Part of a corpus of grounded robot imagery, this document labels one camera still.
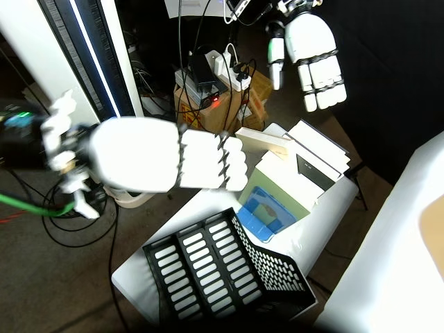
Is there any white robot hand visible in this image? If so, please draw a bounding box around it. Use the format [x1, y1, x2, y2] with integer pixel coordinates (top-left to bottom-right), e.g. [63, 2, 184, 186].
[266, 10, 348, 112]
[88, 116, 249, 194]

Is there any short beige book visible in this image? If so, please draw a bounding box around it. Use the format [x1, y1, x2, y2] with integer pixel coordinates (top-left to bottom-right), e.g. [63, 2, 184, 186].
[234, 126, 291, 163]

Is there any plain brown cardboard box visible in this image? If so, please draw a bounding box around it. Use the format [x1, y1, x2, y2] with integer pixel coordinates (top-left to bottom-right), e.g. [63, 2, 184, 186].
[239, 68, 273, 130]

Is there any cardboard box with red print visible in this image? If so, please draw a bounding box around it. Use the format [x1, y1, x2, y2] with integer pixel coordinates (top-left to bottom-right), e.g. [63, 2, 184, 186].
[173, 83, 246, 132]

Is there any white plug charger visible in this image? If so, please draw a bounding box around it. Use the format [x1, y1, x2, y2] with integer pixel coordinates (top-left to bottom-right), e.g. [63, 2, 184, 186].
[223, 43, 240, 64]

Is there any white power strip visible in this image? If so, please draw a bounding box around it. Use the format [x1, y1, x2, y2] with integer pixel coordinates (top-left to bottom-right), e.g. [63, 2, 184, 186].
[204, 50, 253, 92]

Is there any grey metal device box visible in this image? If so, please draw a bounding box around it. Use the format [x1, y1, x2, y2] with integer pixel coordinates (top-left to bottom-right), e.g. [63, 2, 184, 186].
[175, 69, 223, 105]

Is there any black power adapter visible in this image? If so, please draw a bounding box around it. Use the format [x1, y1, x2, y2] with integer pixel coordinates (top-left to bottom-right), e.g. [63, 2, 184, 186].
[189, 53, 219, 87]

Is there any white spine fashion book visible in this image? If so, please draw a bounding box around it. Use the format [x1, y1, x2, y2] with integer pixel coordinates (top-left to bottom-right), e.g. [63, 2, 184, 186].
[291, 131, 350, 171]

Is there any blue transparent bookend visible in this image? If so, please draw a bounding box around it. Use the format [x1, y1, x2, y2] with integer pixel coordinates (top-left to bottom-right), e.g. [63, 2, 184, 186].
[237, 186, 298, 244]

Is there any black Let It Be book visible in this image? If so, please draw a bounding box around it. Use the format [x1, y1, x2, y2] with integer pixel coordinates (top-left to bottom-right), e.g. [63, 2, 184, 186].
[287, 138, 348, 192]

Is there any black book with white label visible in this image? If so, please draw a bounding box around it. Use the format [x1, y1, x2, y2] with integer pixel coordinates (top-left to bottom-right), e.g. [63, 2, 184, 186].
[266, 148, 334, 205]

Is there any pale green book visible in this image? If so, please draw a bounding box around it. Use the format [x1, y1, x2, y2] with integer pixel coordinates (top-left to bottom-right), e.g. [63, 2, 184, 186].
[238, 152, 322, 223]

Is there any white robot body column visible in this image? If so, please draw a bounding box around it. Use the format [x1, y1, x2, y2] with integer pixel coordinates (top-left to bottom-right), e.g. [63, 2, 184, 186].
[0, 0, 145, 121]

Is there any black mesh file tray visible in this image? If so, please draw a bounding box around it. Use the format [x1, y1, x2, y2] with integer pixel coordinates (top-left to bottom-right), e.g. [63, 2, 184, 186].
[142, 207, 318, 322]

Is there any large white furniture panel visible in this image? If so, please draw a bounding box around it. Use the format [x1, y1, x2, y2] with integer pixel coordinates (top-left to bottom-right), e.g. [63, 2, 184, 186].
[314, 130, 444, 333]

